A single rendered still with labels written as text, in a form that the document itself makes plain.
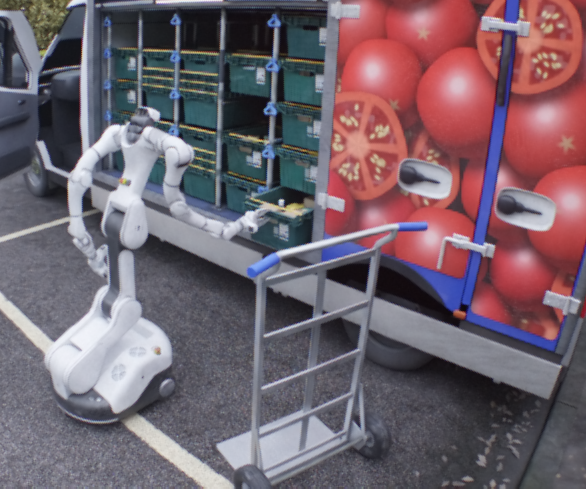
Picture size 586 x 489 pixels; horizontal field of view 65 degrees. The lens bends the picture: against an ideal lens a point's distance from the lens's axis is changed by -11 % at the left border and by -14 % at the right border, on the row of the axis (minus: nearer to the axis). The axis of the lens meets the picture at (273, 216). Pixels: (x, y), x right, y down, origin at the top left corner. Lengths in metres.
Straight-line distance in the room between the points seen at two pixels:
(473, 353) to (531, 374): 0.33
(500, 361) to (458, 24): 1.67
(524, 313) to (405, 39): 1.44
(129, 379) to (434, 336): 1.60
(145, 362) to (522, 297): 1.86
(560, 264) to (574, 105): 0.72
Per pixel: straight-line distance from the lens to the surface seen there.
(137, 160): 2.48
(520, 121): 2.40
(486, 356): 2.81
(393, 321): 2.94
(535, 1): 2.39
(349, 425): 2.60
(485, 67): 2.43
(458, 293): 2.70
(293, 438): 2.71
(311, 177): 3.15
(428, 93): 2.53
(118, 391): 2.63
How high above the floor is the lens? 1.92
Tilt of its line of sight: 21 degrees down
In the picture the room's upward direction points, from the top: 3 degrees clockwise
